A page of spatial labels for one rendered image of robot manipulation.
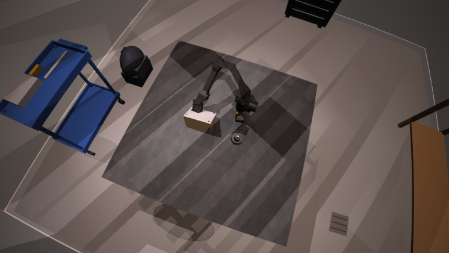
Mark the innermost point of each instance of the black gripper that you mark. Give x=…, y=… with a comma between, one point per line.
x=240, y=116

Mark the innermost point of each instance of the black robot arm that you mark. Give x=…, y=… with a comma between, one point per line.
x=243, y=100

